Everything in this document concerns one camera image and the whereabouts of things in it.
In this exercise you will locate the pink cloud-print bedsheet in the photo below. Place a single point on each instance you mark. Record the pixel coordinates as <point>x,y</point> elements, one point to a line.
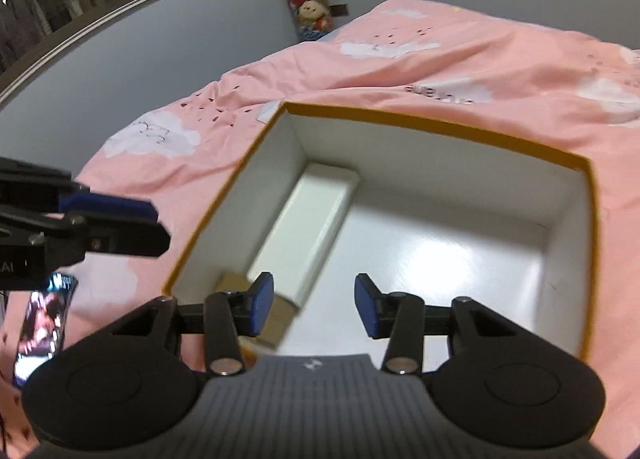
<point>450,64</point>

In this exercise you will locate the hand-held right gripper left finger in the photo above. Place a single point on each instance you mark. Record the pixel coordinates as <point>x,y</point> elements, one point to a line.
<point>261,300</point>

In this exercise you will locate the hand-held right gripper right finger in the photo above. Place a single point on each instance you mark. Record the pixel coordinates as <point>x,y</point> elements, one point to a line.
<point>366,306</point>

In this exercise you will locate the small kraft brown box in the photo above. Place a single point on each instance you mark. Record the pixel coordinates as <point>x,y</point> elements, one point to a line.
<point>280,325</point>

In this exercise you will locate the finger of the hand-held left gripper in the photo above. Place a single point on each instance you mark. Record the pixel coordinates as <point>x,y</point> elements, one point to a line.
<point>112,206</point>
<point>125,239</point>

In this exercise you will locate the long white box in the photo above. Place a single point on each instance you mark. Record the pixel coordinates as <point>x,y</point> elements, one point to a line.
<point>310,219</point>

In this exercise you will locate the orange cardboard box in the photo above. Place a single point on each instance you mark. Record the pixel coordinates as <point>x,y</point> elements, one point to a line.
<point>450,264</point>

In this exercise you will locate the dark picture-printed box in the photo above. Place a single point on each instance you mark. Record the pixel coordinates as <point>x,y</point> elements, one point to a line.
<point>42,324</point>

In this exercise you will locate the small brown wall fixture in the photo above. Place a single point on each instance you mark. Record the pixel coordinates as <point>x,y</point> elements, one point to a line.
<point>339,10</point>

